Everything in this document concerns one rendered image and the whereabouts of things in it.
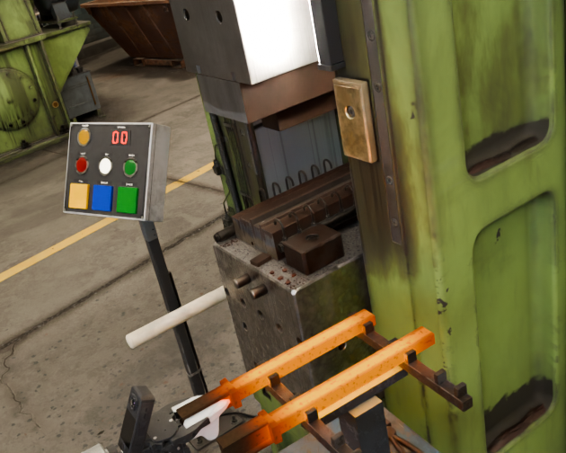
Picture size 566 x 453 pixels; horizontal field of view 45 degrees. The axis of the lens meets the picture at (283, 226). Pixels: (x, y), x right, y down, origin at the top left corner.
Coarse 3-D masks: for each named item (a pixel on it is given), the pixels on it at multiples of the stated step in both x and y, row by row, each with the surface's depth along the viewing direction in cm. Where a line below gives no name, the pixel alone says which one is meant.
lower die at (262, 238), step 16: (320, 176) 192; (336, 176) 188; (288, 192) 186; (304, 192) 182; (256, 208) 182; (272, 208) 177; (320, 208) 171; (336, 208) 173; (240, 224) 177; (272, 224) 168; (288, 224) 167; (304, 224) 169; (256, 240) 173; (272, 240) 165; (272, 256) 169
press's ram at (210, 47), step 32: (192, 0) 150; (224, 0) 139; (256, 0) 139; (288, 0) 143; (192, 32) 156; (224, 32) 144; (256, 32) 141; (288, 32) 145; (192, 64) 162; (224, 64) 150; (256, 64) 143; (288, 64) 147
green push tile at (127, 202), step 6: (120, 192) 197; (126, 192) 196; (132, 192) 195; (120, 198) 197; (126, 198) 196; (132, 198) 195; (120, 204) 197; (126, 204) 196; (132, 204) 194; (120, 210) 197; (126, 210) 196; (132, 210) 194
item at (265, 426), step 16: (416, 336) 121; (432, 336) 121; (384, 352) 119; (400, 352) 118; (416, 352) 120; (352, 368) 117; (368, 368) 116; (384, 368) 117; (320, 384) 115; (336, 384) 114; (352, 384) 114; (304, 400) 112; (320, 400) 111; (336, 400) 113; (256, 416) 109; (272, 416) 110; (288, 416) 109; (304, 416) 110; (240, 432) 106; (256, 432) 108; (272, 432) 107; (224, 448) 104; (240, 448) 107; (256, 448) 108
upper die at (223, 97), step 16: (208, 80) 159; (224, 80) 153; (272, 80) 152; (288, 80) 155; (304, 80) 157; (320, 80) 160; (208, 96) 162; (224, 96) 156; (240, 96) 149; (256, 96) 151; (272, 96) 153; (288, 96) 156; (304, 96) 158; (224, 112) 159; (240, 112) 152; (256, 112) 152; (272, 112) 154
